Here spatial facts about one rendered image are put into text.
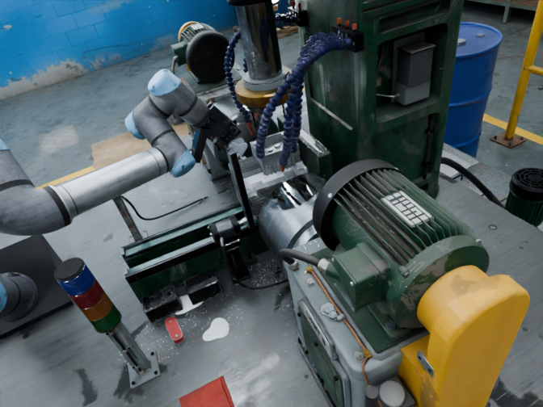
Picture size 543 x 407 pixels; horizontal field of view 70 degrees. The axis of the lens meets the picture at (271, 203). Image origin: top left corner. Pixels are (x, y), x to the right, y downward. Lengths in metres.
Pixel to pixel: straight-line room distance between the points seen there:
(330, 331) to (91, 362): 0.78
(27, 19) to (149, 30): 1.57
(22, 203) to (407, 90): 0.95
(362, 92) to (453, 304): 0.65
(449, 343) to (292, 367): 0.61
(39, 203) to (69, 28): 5.71
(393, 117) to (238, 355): 0.76
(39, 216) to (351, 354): 0.66
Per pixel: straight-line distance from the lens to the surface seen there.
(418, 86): 1.16
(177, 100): 1.07
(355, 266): 0.57
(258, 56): 1.03
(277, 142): 1.24
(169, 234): 1.32
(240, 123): 1.35
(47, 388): 1.31
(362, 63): 1.01
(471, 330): 0.53
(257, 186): 1.13
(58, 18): 6.53
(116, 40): 6.63
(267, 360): 1.09
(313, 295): 0.73
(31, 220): 0.92
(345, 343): 0.68
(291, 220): 0.90
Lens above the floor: 1.74
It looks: 39 degrees down
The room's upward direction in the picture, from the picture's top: 12 degrees counter-clockwise
